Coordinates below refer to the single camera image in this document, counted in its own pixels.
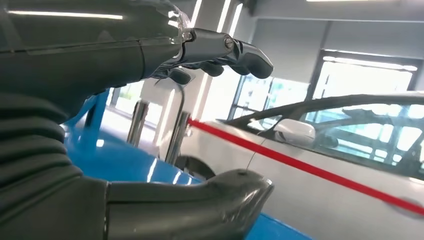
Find white car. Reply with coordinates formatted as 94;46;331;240
175;92;424;240

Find red barrier belt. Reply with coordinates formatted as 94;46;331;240
187;118;424;216

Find chrome stanchion post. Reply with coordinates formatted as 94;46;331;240
126;99;150;149
163;110;192;166

